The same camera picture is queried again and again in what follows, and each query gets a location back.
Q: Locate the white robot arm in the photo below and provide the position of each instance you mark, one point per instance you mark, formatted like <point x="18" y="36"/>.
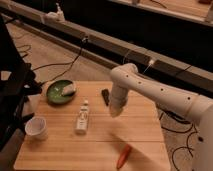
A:
<point x="191" y="106"/>

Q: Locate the black rectangular remote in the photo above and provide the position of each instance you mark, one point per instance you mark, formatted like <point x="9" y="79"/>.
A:
<point x="105" y="95"/>

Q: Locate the white cloth on plate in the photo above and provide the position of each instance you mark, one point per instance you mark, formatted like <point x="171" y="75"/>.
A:
<point x="69" y="89"/>

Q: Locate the white plastic bottle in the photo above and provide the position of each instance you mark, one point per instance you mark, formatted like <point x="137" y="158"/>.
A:
<point x="82" y="119"/>

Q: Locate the green plate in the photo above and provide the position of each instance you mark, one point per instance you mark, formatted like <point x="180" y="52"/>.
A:
<point x="54" y="92"/>

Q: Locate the orange carrot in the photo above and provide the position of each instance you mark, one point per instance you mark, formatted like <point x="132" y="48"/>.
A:
<point x="123" y="156"/>

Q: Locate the white paper cup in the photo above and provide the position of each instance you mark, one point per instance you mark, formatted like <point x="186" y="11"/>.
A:
<point x="37" y="128"/>

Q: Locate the black chair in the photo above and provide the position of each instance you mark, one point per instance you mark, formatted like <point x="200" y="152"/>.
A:
<point x="17" y="82"/>

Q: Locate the long grey rail beam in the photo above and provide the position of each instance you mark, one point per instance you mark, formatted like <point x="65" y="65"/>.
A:
<point x="182" y="49"/>

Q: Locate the white object on rail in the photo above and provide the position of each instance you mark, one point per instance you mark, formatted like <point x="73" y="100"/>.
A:
<point x="58" y="15"/>

